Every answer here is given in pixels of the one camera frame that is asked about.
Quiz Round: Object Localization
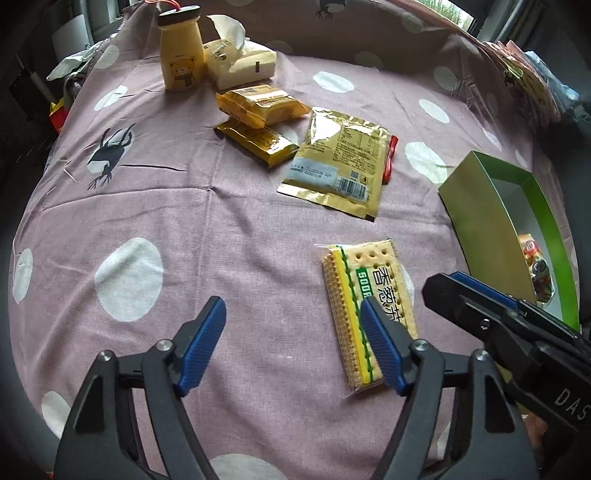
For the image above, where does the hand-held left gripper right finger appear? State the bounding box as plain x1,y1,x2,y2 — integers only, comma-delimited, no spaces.
360,296,541,480

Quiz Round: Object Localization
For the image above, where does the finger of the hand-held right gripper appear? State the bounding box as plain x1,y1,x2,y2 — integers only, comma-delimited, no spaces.
450,271,591,357
422,274,591,435

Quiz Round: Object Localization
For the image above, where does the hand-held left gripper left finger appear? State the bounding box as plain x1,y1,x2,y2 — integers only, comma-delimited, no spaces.
53,295,227,480

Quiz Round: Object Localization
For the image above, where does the panda print snack packet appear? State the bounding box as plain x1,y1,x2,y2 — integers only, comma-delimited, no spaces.
517,233,555,305

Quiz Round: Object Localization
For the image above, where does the clear cracker packet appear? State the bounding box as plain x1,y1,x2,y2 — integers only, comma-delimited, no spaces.
315,237,421,398

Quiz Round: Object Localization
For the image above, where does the green cardboard box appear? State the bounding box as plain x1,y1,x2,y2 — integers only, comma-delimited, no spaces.
438,150,580,330

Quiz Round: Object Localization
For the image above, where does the small white snack packet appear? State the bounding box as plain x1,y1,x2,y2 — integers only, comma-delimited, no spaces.
382,135,399,185

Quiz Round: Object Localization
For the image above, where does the large gold snack packet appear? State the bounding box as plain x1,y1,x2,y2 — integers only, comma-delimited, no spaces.
277,106,393,223

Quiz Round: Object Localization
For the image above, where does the orange snack packet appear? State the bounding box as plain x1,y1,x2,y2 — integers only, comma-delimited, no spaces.
216,84,312,130
213,119,301,171

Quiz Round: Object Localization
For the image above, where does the pink dotted bedsheet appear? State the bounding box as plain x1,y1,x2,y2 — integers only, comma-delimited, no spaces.
7,0,583,480

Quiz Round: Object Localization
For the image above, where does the pile of folded clothes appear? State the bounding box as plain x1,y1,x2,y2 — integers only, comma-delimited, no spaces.
485,39,583,134

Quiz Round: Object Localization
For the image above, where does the red plastic object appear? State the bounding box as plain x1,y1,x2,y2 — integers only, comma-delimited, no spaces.
48,99,68,134

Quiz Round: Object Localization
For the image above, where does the yellow tissue pack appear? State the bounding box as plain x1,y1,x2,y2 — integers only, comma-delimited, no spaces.
203,15,278,90

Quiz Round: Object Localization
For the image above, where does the yellow bear print bottle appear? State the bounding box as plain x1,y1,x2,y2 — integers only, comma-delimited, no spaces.
157,4,206,93

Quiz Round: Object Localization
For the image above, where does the white crumpled cloth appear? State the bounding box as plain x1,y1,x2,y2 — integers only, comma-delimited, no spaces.
46,44,105,81

